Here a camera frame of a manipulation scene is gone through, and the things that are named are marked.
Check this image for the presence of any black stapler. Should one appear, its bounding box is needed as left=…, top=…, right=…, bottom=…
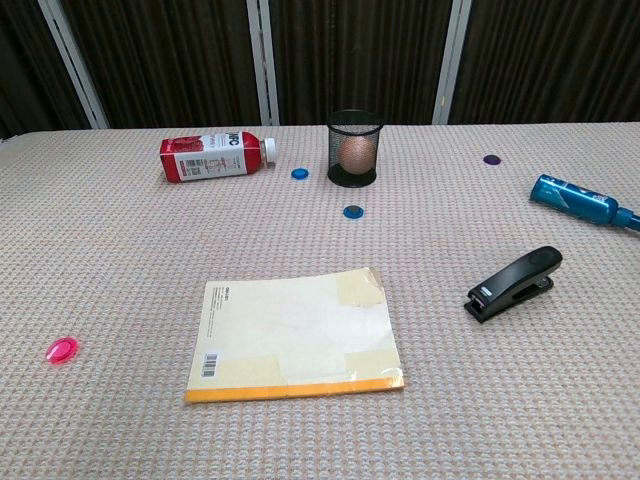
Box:
left=463, top=245, right=564, bottom=324

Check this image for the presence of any black mesh pen holder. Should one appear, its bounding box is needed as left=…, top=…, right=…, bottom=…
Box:
left=326, top=109, right=385, bottom=190

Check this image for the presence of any pinkish orange ball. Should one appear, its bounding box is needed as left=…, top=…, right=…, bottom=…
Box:
left=337, top=135, right=375, bottom=175

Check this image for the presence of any cream notebook orange spine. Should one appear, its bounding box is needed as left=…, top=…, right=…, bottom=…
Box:
left=183, top=266, right=407, bottom=406

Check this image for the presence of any red juice bottle white cap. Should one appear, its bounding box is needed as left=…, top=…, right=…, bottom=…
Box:
left=159, top=130, right=278, bottom=185

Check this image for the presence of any beige woven tablecloth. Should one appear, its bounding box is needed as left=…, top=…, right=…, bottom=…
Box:
left=0, top=122, right=640, bottom=480

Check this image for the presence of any blue spray bottle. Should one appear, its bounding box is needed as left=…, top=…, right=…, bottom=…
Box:
left=529, top=173, right=640, bottom=230

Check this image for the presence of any pink round magnet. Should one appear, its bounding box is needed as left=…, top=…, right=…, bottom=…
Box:
left=45, top=336, right=81, bottom=367

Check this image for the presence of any white metal partition post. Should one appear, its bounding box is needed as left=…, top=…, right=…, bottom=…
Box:
left=431, top=0, right=474, bottom=126
left=253, top=0, right=282, bottom=127
left=38, top=0, right=110, bottom=130

